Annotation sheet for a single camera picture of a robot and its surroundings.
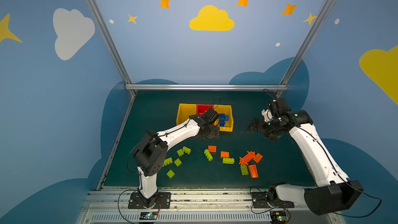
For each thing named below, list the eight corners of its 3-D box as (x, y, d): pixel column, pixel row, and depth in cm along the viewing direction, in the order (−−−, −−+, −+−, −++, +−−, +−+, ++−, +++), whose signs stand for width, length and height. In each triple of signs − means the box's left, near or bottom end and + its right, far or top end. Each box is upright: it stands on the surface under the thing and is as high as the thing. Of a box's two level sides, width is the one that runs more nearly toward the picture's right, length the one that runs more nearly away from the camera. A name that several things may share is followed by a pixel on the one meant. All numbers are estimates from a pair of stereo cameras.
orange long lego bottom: (250, 178, 82) (251, 176, 81) (247, 165, 87) (248, 164, 85) (258, 178, 82) (259, 177, 81) (255, 165, 87) (256, 164, 85)
